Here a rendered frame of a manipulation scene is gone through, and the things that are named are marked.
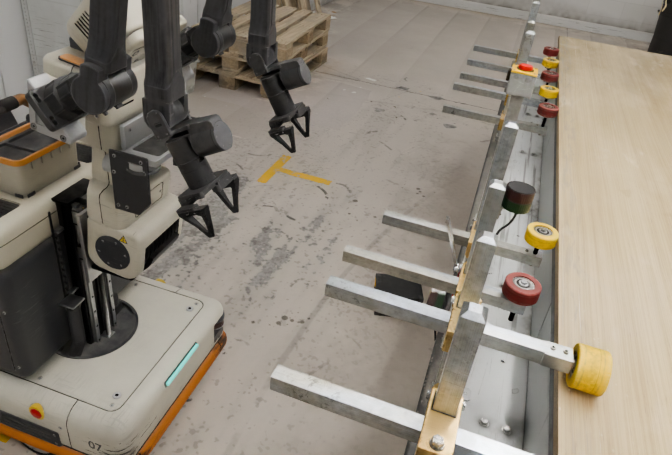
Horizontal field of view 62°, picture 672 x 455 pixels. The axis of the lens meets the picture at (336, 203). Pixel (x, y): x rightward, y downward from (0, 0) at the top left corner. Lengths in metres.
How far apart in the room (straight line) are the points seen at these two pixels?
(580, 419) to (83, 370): 1.39
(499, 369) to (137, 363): 1.07
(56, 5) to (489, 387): 2.87
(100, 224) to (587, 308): 1.17
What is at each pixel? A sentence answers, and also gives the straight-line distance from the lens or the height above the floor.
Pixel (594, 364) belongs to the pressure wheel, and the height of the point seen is 0.97.
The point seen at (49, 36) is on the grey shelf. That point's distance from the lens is 3.57.
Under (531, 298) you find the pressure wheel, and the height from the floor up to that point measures 0.90.
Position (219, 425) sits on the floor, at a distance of 2.06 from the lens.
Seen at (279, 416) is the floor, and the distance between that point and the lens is 2.08.
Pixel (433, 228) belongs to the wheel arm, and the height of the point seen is 0.83.
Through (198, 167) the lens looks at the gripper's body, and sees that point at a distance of 1.12.
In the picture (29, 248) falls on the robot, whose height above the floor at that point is 0.71.
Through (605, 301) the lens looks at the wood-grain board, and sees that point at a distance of 1.37.
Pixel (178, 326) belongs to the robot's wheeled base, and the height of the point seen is 0.28.
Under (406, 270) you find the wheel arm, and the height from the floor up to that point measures 0.86.
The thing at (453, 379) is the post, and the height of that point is 1.04.
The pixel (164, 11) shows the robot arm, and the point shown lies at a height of 1.41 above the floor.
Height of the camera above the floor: 1.65
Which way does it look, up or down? 31 degrees down
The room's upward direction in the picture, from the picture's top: 7 degrees clockwise
